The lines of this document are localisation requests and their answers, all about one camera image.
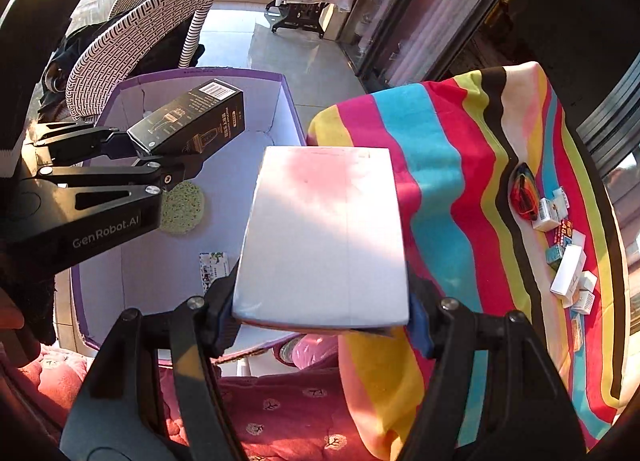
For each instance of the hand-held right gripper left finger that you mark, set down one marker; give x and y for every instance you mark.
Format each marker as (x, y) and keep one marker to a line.
(220, 316)

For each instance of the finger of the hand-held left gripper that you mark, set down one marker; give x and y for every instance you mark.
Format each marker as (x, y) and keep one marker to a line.
(175, 173)
(115, 141)

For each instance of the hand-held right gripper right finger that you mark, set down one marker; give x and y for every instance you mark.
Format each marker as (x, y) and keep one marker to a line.
(417, 328)

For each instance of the purple storage box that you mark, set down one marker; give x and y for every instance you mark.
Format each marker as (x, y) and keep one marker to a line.
(140, 251)

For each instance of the black printed box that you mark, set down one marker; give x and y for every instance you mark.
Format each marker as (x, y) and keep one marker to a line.
(200, 121)

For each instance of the large white box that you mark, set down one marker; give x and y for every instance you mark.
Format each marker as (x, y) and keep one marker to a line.
(325, 241)

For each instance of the person's left hand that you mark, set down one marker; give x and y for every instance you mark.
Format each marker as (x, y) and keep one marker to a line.
(32, 301)

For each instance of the round green sponge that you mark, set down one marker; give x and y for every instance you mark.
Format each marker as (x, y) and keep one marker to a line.
(182, 211)

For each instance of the small printed packet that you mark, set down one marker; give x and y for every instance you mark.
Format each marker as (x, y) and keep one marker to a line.
(212, 271)

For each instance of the striped colourful cloth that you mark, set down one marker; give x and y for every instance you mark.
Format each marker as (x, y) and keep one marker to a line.
(450, 191)

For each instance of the pile of small boxes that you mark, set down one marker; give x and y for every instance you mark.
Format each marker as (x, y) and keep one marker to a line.
(567, 271)

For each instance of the black table base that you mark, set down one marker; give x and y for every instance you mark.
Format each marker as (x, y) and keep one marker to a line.
(295, 18)

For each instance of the glass sliding door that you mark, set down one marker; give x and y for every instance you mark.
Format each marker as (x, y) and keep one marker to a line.
(425, 6)

